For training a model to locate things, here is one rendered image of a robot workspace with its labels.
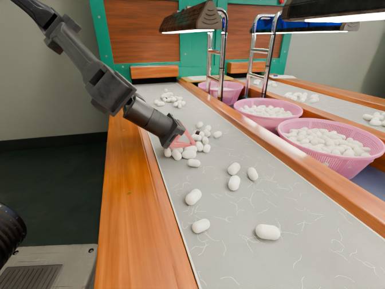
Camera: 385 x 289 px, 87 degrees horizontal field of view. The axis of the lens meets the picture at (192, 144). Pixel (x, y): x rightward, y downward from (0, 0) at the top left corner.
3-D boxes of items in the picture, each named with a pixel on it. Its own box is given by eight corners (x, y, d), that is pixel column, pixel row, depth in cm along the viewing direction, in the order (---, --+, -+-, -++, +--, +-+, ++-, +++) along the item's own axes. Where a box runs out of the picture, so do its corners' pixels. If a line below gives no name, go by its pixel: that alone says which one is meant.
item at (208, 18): (197, 29, 58) (197, -2, 55) (158, 32, 110) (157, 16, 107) (222, 29, 60) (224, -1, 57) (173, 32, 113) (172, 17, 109)
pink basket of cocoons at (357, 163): (319, 199, 49) (332, 166, 45) (256, 148, 71) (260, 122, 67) (394, 178, 57) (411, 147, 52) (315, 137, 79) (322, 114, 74)
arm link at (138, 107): (118, 117, 44) (132, 96, 43) (118, 110, 50) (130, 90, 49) (146, 133, 48) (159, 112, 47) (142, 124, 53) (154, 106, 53)
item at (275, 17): (260, 113, 104) (278, 8, 83) (240, 102, 121) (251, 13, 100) (291, 109, 110) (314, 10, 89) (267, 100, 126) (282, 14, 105)
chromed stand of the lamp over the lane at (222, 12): (186, 122, 93) (184, 4, 72) (175, 109, 110) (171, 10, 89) (223, 117, 98) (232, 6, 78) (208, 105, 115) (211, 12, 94)
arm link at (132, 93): (88, 102, 42) (115, 71, 41) (93, 93, 52) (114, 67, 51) (135, 136, 48) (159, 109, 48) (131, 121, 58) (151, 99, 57)
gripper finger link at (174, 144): (196, 129, 60) (171, 113, 56) (205, 139, 54) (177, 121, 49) (183, 147, 61) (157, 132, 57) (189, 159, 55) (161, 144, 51)
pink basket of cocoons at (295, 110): (274, 149, 71) (279, 123, 66) (219, 126, 89) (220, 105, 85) (309, 129, 86) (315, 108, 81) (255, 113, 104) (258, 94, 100)
